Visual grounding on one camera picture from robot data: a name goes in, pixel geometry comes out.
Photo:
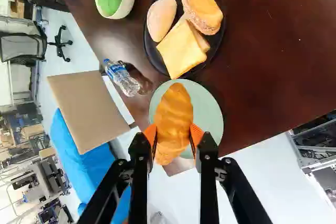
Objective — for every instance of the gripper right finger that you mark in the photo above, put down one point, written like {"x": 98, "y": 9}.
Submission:
{"x": 208, "y": 174}

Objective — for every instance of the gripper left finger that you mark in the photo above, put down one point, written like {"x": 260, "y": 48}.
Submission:
{"x": 140, "y": 171}

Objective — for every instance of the golden croissant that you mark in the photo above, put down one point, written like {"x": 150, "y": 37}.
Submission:
{"x": 173, "y": 121}

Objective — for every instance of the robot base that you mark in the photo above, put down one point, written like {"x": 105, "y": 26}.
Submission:
{"x": 315, "y": 150}

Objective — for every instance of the pale green plate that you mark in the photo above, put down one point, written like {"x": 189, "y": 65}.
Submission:
{"x": 207, "y": 111}

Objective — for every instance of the black plate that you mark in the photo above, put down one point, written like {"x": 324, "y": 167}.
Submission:
{"x": 155, "y": 56}

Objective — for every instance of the blue bin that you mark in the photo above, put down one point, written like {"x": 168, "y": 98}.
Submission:
{"x": 78, "y": 155}

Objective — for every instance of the brown cardboard sheet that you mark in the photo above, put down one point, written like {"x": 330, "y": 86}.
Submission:
{"x": 86, "y": 111}

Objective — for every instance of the clear plastic water bottle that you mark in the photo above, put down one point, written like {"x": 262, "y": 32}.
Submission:
{"x": 122, "y": 77}

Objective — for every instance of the dark brown wooden table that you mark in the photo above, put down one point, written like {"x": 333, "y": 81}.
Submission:
{"x": 262, "y": 64}

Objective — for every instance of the yellow sliced toast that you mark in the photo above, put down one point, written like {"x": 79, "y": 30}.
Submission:
{"x": 181, "y": 51}

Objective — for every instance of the round pale bread roll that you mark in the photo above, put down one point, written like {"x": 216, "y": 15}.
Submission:
{"x": 160, "y": 18}

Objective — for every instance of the sesame burger bun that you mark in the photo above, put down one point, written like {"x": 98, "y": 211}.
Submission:
{"x": 202, "y": 3}

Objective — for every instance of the grey mesh office chair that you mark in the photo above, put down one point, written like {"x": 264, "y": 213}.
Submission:
{"x": 21, "y": 45}

